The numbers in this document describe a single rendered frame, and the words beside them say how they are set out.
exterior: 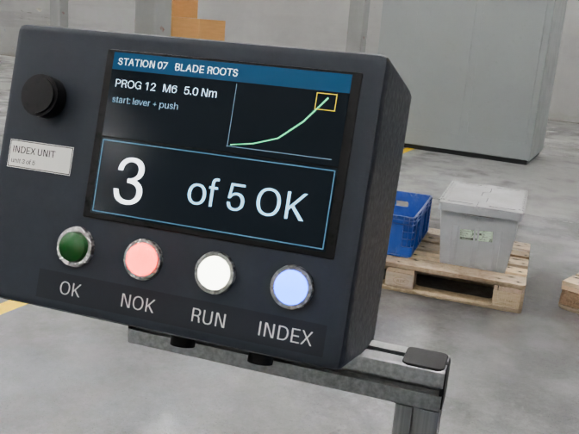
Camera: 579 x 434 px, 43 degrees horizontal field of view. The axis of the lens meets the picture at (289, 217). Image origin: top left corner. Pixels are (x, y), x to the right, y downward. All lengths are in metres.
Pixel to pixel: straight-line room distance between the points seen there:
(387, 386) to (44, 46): 0.33
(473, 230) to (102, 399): 2.00
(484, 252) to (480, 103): 4.48
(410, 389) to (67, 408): 2.12
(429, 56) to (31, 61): 7.76
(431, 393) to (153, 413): 2.05
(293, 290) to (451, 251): 3.35
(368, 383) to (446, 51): 7.72
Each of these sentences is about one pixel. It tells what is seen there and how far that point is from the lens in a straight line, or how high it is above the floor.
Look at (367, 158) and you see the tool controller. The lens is 0.43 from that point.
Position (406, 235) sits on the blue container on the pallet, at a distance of 3.77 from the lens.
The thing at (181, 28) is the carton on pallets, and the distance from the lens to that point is 8.79.
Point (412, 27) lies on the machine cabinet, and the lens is 8.29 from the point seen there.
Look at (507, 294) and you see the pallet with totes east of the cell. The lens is 3.67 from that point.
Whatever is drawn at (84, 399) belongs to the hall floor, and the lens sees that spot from 2.62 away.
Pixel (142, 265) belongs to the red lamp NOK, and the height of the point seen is 1.12.
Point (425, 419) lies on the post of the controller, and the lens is 0.52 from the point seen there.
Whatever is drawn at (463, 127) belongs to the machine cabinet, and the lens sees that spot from 8.17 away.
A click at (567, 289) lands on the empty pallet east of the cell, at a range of 3.85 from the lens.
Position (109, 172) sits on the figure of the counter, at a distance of 0.49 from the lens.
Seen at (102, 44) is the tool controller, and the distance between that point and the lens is 0.51.
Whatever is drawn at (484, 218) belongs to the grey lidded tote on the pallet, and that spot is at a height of 0.42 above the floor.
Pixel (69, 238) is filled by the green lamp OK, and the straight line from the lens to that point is 0.49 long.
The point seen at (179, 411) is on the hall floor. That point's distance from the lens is 2.53.
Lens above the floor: 1.27
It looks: 15 degrees down
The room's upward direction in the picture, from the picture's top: 4 degrees clockwise
